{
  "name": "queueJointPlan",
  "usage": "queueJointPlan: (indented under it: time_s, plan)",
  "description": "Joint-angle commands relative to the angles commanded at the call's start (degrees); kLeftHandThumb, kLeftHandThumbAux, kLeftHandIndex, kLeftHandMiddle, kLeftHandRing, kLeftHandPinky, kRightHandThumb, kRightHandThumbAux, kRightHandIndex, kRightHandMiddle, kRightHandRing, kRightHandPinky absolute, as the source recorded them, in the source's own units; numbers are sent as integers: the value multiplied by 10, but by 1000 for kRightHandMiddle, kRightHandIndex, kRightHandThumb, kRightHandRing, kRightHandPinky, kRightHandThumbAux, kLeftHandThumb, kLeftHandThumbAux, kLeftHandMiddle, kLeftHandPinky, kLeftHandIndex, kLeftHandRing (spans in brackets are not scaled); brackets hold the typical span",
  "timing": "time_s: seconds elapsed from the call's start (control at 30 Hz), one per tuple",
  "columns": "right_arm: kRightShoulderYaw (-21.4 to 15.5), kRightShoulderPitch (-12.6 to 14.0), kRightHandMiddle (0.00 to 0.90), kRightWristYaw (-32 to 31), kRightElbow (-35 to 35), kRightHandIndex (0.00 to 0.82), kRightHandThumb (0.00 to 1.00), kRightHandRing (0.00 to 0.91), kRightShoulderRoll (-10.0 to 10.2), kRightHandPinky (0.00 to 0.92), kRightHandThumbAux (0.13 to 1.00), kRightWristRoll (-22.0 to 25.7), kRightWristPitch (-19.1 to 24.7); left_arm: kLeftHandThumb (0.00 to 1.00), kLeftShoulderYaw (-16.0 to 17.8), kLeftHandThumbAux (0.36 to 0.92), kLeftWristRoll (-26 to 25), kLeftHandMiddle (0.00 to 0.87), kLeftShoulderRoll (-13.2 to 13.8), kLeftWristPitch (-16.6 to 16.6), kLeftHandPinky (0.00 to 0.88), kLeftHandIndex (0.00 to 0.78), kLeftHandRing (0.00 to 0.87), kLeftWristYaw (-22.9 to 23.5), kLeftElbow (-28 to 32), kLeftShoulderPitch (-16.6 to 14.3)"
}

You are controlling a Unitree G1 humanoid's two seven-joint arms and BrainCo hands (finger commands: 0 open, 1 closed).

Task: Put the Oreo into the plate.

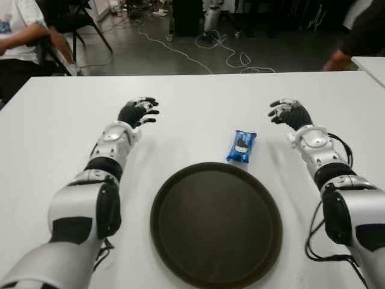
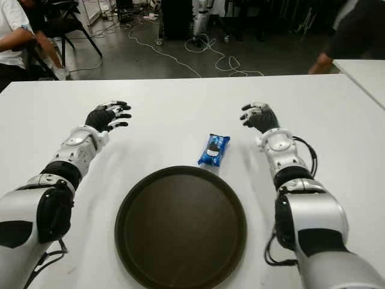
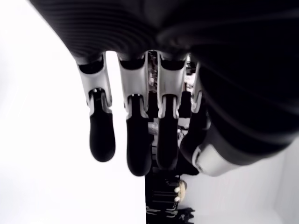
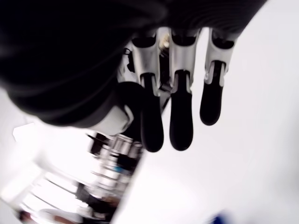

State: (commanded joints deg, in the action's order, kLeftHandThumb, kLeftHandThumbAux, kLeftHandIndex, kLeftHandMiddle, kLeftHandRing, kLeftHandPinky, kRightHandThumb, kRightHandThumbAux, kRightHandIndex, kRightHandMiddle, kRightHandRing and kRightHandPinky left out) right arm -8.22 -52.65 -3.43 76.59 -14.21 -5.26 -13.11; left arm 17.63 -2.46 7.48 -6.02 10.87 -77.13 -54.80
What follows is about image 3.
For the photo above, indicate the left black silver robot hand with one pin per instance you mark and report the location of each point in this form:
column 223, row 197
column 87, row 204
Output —
column 210, row 70

